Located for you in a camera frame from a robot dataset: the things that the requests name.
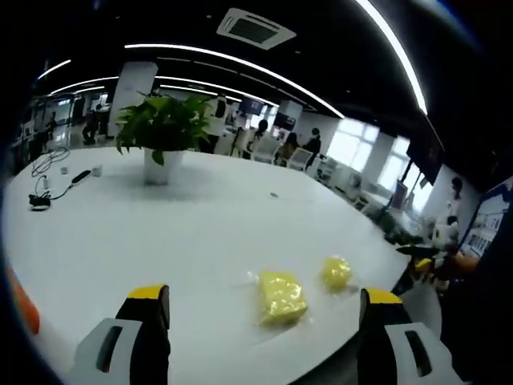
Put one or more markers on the small yellow silicone block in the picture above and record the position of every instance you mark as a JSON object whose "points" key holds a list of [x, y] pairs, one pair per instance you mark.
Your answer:
{"points": [[336, 273]]}

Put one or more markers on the blue wall poster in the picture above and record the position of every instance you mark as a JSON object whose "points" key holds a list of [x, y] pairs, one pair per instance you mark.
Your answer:
{"points": [[483, 222]]}

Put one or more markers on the large yellow silicone block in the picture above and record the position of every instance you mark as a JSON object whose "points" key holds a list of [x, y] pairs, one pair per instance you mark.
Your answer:
{"points": [[280, 298]]}

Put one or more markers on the white office chair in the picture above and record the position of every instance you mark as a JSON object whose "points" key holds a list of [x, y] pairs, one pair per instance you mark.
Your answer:
{"points": [[301, 157]]}

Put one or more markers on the wall-mounted dark monitor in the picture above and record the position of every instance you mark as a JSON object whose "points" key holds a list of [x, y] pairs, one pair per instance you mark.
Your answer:
{"points": [[425, 157]]}

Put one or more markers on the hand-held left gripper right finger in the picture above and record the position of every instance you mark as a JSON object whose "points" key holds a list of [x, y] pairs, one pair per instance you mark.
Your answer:
{"points": [[384, 341]]}

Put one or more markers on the green potted plant white pot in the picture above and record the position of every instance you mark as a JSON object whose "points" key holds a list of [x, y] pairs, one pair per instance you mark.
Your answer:
{"points": [[163, 132]]}

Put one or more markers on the ceiling air conditioner vent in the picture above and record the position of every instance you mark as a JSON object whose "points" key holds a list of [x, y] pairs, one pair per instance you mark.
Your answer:
{"points": [[256, 28]]}

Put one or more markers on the black power strip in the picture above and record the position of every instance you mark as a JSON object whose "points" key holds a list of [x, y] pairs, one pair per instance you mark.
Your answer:
{"points": [[80, 178]]}

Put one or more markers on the white charger adapter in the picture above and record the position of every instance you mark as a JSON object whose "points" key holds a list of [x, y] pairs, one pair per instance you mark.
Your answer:
{"points": [[47, 182]]}

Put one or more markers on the orange object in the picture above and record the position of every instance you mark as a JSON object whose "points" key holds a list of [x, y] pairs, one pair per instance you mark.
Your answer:
{"points": [[25, 298]]}

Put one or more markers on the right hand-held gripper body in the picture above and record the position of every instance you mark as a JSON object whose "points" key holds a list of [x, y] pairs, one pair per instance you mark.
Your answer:
{"points": [[445, 236]]}

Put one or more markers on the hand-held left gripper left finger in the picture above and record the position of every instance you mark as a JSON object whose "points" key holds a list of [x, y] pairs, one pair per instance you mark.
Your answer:
{"points": [[140, 337]]}

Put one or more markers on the small white box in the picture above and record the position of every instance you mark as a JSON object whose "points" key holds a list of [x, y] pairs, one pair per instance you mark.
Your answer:
{"points": [[64, 170]]}

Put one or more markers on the person's right hand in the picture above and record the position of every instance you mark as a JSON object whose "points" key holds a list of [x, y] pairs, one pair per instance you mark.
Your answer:
{"points": [[461, 266]]}

